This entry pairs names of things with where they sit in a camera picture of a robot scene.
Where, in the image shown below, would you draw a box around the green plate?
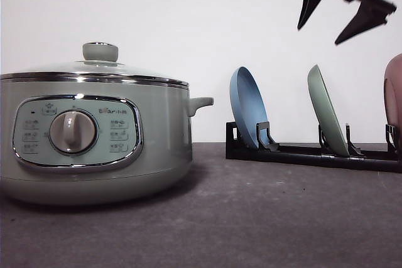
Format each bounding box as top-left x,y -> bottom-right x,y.
307,64 -> 349,158

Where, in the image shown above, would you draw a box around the glass steamer lid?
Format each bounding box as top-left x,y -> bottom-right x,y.
0,43 -> 190,88

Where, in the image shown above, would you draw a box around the pink plate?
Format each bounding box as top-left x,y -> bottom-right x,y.
384,53 -> 402,140

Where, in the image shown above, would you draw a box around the blue plate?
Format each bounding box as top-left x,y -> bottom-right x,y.
230,67 -> 269,148

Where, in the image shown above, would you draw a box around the black plate rack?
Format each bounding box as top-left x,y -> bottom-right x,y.
226,121 -> 402,173

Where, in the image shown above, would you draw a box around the green electric steamer pot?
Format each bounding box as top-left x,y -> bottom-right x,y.
0,72 -> 214,205

